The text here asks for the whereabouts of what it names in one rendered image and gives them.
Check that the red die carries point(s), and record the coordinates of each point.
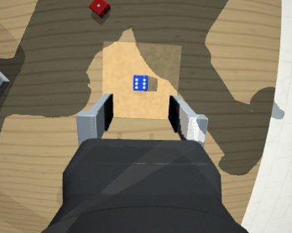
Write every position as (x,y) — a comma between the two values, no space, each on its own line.
(100,7)

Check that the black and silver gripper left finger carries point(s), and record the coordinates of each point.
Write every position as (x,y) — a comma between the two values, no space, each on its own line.
(96,121)

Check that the blue die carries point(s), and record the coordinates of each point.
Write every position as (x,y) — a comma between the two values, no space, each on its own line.
(140,83)

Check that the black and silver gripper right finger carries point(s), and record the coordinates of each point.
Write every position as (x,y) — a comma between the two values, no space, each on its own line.
(190,126)

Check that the tan flat mat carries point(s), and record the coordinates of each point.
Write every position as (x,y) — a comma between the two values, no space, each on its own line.
(159,62)

